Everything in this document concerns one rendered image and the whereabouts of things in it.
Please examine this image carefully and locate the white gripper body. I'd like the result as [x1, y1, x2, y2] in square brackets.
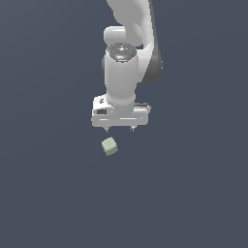
[91, 95, 152, 128]

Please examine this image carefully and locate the pale green cube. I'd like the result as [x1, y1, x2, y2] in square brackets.
[101, 137, 119, 157]

